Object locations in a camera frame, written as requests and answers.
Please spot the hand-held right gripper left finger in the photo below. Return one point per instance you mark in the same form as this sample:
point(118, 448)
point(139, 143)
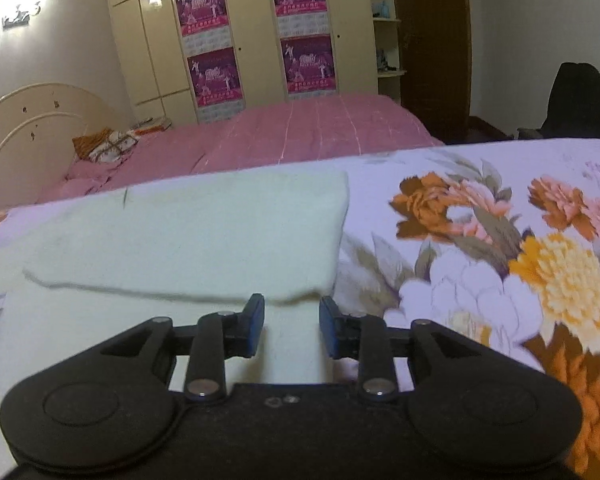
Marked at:
point(254, 327)

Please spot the cream corner shelf unit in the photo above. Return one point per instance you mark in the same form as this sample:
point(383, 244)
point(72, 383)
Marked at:
point(386, 35)

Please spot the dark brown door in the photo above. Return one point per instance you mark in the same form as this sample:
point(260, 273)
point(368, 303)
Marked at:
point(432, 50)

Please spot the cream rounded headboard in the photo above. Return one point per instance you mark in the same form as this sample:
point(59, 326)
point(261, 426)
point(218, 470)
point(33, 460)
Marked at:
point(25, 130)

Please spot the dark shelf ornament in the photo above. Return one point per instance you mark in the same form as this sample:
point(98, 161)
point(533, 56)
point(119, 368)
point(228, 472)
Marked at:
point(386, 61)

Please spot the pink checked bedspread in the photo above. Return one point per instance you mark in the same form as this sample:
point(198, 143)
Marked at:
point(300, 130)

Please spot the lilac floral blanket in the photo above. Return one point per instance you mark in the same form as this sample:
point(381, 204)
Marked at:
point(480, 240)

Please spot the blue shelf ornament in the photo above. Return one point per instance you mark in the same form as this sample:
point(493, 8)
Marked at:
point(382, 8)

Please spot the cream white knitted garment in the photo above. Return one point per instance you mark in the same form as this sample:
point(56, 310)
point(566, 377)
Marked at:
point(180, 240)

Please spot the cream wardrobe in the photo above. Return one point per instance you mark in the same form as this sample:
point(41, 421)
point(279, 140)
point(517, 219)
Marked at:
point(255, 35)

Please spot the black chair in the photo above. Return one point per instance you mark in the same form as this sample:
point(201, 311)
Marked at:
point(577, 100)

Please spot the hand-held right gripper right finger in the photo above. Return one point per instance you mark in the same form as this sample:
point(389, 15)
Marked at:
point(328, 330)

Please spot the folded pale cloth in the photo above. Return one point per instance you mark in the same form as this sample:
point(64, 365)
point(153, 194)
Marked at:
point(152, 125)

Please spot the patterned folded cloths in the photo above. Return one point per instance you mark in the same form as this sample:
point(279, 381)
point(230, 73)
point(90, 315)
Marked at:
point(105, 145)

